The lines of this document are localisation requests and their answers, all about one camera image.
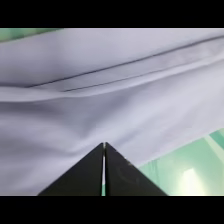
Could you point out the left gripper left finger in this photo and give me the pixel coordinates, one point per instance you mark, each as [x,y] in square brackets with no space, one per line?
[85,178]

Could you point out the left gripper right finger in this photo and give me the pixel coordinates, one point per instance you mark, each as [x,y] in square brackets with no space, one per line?
[128,178]

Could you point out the lavender shirt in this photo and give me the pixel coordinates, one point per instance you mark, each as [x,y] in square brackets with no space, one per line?
[110,100]

